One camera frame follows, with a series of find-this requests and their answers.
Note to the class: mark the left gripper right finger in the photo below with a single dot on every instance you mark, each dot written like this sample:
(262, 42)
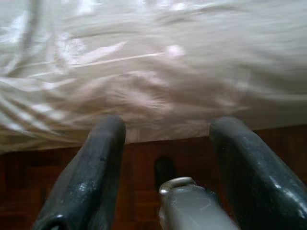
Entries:
(251, 179)

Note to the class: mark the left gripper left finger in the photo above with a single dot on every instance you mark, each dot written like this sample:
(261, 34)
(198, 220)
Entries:
(91, 172)

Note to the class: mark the beige leaf print bedsheet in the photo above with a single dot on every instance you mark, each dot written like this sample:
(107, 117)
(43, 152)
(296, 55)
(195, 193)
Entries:
(144, 60)

